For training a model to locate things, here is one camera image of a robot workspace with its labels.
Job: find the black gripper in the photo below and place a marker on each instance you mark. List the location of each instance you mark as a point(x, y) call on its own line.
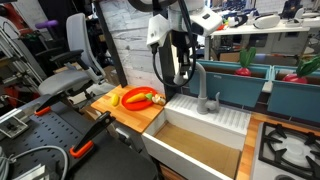
point(183, 46)

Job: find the grey toy tap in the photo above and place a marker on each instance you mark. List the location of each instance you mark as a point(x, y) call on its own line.
point(202, 93)

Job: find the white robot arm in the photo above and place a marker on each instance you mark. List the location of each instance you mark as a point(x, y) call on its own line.
point(203, 18)

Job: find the white toy garlic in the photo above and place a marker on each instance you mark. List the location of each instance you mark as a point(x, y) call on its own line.
point(159, 100)

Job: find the teal storage bin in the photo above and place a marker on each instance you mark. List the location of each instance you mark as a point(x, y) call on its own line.
point(230, 88)
point(293, 100)

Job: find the white toy sink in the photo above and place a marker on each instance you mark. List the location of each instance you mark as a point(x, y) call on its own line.
point(206, 116)

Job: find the orange toy carrot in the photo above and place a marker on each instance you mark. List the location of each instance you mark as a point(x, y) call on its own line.
point(136, 98)

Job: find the red toy radish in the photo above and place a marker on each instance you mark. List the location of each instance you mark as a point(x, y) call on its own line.
point(245, 60)
point(295, 78)

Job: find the red plate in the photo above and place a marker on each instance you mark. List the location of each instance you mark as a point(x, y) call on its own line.
point(133, 106)

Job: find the wooden counter board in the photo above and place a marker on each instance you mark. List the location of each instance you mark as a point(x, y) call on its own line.
point(133, 116)

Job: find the yellow toy lemon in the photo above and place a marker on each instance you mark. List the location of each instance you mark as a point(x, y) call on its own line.
point(115, 100)

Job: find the white table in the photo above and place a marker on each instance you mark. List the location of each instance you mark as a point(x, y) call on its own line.
point(260, 30)

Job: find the white VR headset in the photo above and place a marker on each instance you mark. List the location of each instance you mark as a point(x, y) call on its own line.
point(266, 21)

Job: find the wooden stove counter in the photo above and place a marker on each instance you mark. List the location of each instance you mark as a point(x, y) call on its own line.
point(248, 146)

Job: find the grey office chair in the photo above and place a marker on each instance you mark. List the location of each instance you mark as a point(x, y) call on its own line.
point(63, 81)

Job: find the toy gas stove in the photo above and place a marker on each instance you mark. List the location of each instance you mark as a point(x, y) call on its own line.
point(290, 153)

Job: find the black slanted post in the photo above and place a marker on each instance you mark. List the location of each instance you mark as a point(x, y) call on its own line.
point(111, 50)

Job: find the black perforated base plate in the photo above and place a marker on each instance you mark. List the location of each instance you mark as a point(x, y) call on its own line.
point(50, 133)

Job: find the grey metal frame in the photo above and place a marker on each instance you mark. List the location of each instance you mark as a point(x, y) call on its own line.
point(16, 56)

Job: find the aluminium mounting bracket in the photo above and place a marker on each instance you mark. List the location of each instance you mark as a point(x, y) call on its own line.
point(33, 172)
point(13, 126)

